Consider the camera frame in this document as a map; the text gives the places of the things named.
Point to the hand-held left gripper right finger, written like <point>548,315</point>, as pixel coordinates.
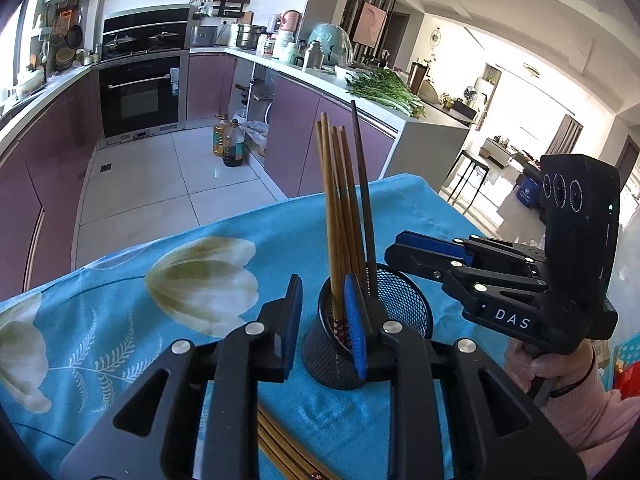
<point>356,325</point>

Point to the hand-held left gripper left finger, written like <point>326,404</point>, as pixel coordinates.
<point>295,320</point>

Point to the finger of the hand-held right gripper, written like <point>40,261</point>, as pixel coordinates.
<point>435,246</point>
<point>420,262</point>

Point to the black mesh utensil holder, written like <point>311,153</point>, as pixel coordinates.
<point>322,360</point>

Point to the dark brown chopstick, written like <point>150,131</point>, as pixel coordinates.
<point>364,200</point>

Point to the person's right hand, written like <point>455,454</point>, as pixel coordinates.
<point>572,367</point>

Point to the blue bin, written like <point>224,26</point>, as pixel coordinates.
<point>527,192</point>

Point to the black metal stool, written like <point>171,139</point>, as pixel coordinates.
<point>472,160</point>

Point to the reddish curtain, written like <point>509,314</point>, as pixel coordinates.
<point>564,135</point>

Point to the bunch of green vegetables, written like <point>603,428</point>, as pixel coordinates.
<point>385,92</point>

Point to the dark tumbler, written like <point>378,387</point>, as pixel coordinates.
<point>417,77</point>

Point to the pink base cabinets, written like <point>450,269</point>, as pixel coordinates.
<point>45,185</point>
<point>300,125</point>

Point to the clear plastic bag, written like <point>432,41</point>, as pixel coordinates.
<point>255,135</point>

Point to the round ceiling lamp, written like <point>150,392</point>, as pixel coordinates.
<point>531,70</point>

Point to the blue floral tablecloth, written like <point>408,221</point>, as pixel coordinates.
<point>100,350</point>

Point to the yellow cooking oil bottle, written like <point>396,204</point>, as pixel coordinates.
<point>218,137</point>

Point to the steel thermos flask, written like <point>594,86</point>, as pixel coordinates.
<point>312,56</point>

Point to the mint green appliance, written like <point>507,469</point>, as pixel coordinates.
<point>330,42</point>

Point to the white canister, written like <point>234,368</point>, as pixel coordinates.
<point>282,44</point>

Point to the pink electric kettle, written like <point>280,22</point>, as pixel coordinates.
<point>291,21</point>

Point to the black built-in oven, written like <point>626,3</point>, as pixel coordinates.
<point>140,100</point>

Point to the stainless steel stockpot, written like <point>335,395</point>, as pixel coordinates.
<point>251,37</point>

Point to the white countertop appliance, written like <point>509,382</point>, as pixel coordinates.
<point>233,35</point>

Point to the pot with glass lid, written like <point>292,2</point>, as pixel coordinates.
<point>163,40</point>
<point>119,42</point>

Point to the black range hood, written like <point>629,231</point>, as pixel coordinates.
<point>145,20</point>

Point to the white bowl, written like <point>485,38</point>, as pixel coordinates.
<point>30,80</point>

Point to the hanging black frying pan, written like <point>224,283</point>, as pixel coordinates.
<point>74,35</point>

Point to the kitchen window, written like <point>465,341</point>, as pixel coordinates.
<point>12,50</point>

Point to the wall clock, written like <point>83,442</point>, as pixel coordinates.
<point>435,40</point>

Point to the pink wall picture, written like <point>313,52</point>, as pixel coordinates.
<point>370,25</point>

